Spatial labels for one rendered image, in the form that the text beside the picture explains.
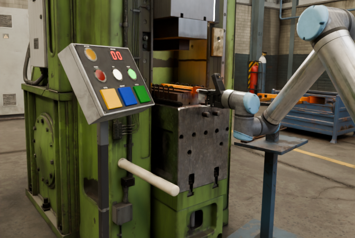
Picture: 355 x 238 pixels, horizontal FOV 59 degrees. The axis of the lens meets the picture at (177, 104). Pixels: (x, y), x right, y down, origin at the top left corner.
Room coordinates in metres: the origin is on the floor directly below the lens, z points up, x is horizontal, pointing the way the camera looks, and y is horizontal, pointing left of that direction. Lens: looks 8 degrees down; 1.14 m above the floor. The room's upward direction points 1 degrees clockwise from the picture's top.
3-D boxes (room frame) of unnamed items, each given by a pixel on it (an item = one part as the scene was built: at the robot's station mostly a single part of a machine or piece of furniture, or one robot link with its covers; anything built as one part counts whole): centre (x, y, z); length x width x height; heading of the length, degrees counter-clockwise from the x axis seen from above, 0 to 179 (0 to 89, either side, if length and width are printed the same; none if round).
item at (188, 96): (1.83, 0.06, 0.96); 0.42 x 0.20 x 0.09; 39
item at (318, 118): (5.21, -2.29, 0.36); 1.20 x 0.80 x 0.72; 37
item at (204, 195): (1.87, 0.02, 0.23); 0.55 x 0.37 x 0.47; 39
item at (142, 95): (1.28, 0.15, 1.01); 0.07 x 0.05 x 0.07; 154
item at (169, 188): (1.38, 0.14, 0.62); 0.44 x 0.05 x 0.05; 39
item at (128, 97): (1.20, 0.20, 1.01); 0.07 x 0.05 x 0.07; 154
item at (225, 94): (1.49, -0.25, 0.97); 0.10 x 0.05 x 0.09; 129
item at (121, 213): (1.53, 0.28, 0.36); 0.09 x 0.07 x 0.12; 129
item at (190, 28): (1.83, 0.06, 1.32); 0.42 x 0.20 x 0.10; 39
